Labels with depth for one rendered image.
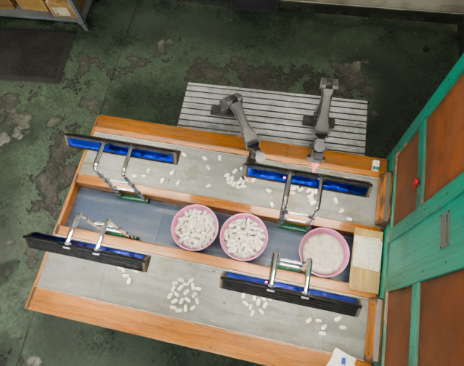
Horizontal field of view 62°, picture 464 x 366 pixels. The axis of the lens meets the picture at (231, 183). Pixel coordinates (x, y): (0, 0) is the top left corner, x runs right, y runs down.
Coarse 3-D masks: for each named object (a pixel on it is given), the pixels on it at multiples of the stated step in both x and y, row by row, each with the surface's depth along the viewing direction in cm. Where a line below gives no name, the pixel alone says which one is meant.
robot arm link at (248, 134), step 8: (240, 96) 207; (224, 104) 216; (232, 104) 207; (240, 104) 207; (240, 112) 207; (240, 120) 207; (240, 128) 209; (248, 128) 207; (248, 136) 207; (256, 136) 207; (248, 144) 208
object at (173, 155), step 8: (72, 136) 203; (80, 136) 202; (88, 136) 205; (72, 144) 206; (80, 144) 205; (88, 144) 204; (96, 144) 202; (112, 144) 200; (120, 144) 199; (128, 144) 199; (112, 152) 203; (120, 152) 203; (136, 152) 200; (144, 152) 199; (152, 152) 198; (160, 152) 197; (168, 152) 196; (176, 152) 196; (152, 160) 202; (160, 160) 200; (168, 160) 199; (176, 160) 198
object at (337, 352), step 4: (336, 348) 190; (336, 352) 188; (340, 352) 189; (344, 352) 189; (332, 356) 188; (336, 356) 188; (340, 356) 188; (344, 356) 188; (348, 356) 188; (332, 360) 187; (336, 360) 187; (340, 360) 187; (344, 360) 186; (348, 360) 187; (352, 360) 187; (328, 364) 187; (332, 364) 187; (336, 364) 187; (340, 364) 186; (344, 364) 186; (348, 364) 186; (352, 364) 186
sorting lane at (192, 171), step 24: (144, 144) 240; (168, 144) 239; (120, 168) 235; (144, 168) 234; (168, 168) 233; (192, 168) 232; (216, 168) 231; (192, 192) 227; (216, 192) 226; (240, 192) 225; (264, 192) 224; (336, 192) 221; (336, 216) 216; (360, 216) 215
